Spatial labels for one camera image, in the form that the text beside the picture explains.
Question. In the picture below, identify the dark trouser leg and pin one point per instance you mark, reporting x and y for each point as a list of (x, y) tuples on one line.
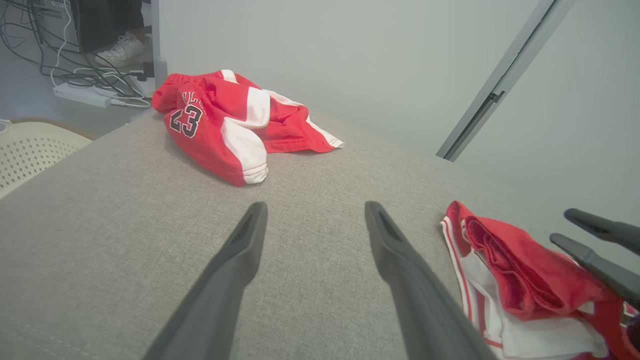
[(105, 22)]

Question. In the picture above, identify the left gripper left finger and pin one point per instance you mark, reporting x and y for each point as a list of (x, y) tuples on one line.
[(225, 290)]

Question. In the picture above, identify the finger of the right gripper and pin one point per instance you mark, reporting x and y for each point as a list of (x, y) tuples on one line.
[(605, 272), (610, 229)]

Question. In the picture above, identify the cream perforated laundry basket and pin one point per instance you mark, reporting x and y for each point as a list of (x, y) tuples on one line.
[(35, 155)]

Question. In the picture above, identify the red basketball shorts number 23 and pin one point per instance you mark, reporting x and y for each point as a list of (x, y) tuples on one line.
[(210, 145)]

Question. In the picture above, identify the grey partition post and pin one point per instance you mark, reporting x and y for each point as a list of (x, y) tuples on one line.
[(505, 75)]

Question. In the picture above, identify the red shirt with white sleeves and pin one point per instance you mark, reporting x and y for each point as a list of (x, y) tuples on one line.
[(530, 280)]

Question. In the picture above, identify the white power strip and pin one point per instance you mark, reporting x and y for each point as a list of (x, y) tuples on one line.
[(80, 95)]

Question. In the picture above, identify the grey fabric sofa cushion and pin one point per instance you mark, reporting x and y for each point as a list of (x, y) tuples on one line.
[(125, 225)]

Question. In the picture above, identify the white power adapter block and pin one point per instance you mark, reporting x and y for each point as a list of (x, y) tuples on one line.
[(145, 89)]

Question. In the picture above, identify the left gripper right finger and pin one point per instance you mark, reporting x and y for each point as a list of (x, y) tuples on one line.
[(420, 310)]

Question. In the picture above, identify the white sneaker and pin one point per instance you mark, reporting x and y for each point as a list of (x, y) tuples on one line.
[(125, 52)]

